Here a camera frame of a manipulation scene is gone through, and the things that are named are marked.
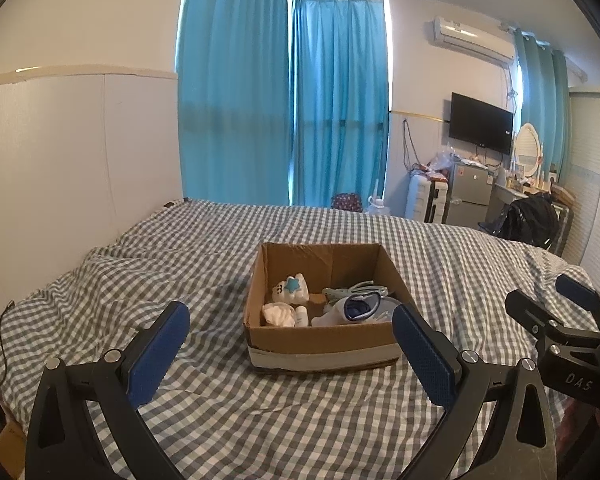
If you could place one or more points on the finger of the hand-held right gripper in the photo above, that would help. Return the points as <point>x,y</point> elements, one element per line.
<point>575,289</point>
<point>525,310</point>

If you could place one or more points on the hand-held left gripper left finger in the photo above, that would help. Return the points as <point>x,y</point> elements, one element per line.
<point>155,355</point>

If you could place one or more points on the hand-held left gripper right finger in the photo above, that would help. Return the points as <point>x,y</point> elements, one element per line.
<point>422,355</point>

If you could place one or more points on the grey clothes hangers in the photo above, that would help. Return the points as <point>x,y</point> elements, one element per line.
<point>352,289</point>

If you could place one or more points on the brown cardboard box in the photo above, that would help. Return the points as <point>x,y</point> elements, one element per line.
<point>325,355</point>

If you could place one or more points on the small white bottle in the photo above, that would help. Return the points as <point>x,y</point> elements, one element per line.
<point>301,316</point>

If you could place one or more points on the white cloth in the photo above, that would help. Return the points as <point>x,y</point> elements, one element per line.
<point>278,316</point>

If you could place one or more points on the white plush sock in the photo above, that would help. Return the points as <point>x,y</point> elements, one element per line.
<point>287,291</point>

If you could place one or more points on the brown patterned suitcase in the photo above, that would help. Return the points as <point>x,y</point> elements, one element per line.
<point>566,230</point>

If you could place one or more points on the black backpack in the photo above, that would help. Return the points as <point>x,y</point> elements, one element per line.
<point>530,222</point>

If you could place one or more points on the white louvered wardrobe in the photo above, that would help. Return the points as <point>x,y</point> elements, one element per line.
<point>595,190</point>

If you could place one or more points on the grey checked blanket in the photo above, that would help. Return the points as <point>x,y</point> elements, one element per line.
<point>205,260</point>

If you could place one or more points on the grey mini fridge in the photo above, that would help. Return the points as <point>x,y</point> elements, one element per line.
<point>467,192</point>

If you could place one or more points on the white oval mirror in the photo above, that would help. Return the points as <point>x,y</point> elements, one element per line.
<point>527,150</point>

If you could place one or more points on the white suitcase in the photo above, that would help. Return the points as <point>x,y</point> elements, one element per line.
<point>422,197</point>

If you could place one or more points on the clear water jug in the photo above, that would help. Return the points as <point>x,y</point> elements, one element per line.
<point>376,207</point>

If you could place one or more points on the dark patterned bag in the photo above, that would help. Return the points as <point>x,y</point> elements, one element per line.
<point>346,202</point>

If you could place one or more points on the brown cardboard carton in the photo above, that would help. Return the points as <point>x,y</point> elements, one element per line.
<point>10,447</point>

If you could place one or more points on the clear plastic bag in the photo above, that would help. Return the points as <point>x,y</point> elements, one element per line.
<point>445,157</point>

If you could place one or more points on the narrow blue curtain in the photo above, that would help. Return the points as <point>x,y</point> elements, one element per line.
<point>542,105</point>

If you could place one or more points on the blue window curtain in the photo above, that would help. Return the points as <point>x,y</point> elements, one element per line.
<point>340,100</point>

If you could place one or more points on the white air conditioner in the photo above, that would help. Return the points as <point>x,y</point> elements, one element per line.
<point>472,39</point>

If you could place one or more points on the wide blue curtain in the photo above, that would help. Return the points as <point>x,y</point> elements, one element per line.
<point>230,85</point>

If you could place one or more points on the black wall television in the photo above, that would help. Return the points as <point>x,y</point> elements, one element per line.
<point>480,122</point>

